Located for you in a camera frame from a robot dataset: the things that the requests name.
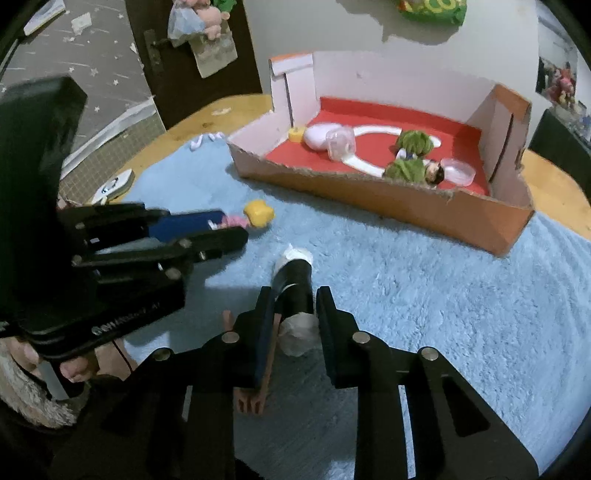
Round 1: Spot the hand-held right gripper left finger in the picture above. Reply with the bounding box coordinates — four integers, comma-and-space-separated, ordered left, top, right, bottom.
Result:
50, 285, 280, 480

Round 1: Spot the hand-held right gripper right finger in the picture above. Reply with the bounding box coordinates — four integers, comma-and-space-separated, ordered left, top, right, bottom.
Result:
315, 285, 541, 480

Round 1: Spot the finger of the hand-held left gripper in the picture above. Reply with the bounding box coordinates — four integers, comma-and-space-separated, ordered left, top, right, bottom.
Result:
59, 202, 228, 246
73, 226, 250, 281

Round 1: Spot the blonde doll figure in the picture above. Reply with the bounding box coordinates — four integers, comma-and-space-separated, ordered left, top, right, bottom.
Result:
208, 199, 275, 232

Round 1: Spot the black and white cloth roll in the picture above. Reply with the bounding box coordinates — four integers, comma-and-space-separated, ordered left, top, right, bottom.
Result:
270, 244, 321, 357

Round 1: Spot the pink plastic clip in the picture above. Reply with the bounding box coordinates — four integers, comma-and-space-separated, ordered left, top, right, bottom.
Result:
222, 309, 273, 416

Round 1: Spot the orange cardboard box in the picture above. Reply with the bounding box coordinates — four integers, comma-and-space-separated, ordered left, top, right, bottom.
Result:
226, 51, 535, 257

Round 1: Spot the pink earbud case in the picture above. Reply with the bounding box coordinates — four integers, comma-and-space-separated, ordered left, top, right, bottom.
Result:
304, 122, 342, 152

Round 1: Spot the clear plastic cup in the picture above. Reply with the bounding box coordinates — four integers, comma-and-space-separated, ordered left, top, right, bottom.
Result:
325, 127, 356, 162

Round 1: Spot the green lettuce toy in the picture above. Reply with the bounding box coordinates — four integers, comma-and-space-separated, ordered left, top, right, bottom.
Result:
397, 130, 435, 157
384, 158, 428, 183

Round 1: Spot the dark-haired doll figure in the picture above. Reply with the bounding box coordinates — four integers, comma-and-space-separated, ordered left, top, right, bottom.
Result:
397, 148, 446, 189

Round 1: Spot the clear round plastic container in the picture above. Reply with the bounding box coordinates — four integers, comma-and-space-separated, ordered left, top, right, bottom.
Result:
438, 158, 476, 188

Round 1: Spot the person's left forearm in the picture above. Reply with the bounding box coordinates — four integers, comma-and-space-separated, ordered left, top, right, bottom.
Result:
0, 344, 79, 428

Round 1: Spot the person's left hand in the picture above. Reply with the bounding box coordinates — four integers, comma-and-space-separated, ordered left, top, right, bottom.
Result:
9, 339, 134, 384

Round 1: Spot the white hair clip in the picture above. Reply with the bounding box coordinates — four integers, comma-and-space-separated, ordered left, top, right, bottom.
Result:
189, 132, 225, 151

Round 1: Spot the dark brown door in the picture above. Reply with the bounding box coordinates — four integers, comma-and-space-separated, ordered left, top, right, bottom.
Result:
124, 0, 264, 132

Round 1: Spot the light blue fluffy towel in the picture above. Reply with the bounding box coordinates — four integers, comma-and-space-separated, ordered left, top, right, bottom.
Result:
108, 134, 591, 476

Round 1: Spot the beige paper bag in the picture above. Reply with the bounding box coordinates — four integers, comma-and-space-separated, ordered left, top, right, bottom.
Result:
189, 32, 238, 78

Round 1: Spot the white book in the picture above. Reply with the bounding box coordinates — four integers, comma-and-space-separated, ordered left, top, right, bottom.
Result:
23, 0, 65, 37

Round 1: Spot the pale blue plastic bag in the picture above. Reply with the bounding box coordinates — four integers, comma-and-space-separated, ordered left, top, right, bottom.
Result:
167, 4, 206, 47

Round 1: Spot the side table with dark cloth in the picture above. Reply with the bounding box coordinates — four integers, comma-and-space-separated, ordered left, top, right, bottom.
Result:
526, 110, 591, 160

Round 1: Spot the green shopping bag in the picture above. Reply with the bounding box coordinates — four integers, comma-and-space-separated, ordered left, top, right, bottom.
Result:
398, 0, 468, 25

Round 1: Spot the group of bottles and boxes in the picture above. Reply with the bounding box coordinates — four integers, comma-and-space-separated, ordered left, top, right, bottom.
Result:
570, 99, 591, 139

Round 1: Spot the red and pink plush figure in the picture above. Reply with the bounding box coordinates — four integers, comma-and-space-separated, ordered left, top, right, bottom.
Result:
547, 65, 578, 104

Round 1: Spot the door handle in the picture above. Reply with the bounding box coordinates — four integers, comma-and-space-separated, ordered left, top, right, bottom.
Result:
144, 28, 174, 65

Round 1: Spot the wall mirror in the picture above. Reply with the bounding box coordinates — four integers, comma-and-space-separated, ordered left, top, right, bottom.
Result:
536, 0, 580, 100

